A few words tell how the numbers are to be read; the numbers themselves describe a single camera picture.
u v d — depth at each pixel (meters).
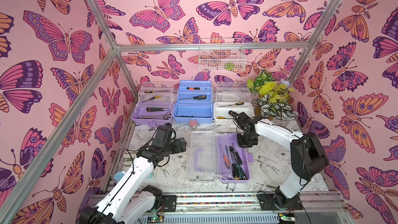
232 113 1.06
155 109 1.10
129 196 0.45
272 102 0.83
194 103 1.02
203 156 0.92
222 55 0.95
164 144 0.58
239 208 0.73
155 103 1.17
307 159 0.46
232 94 1.12
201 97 1.06
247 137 0.76
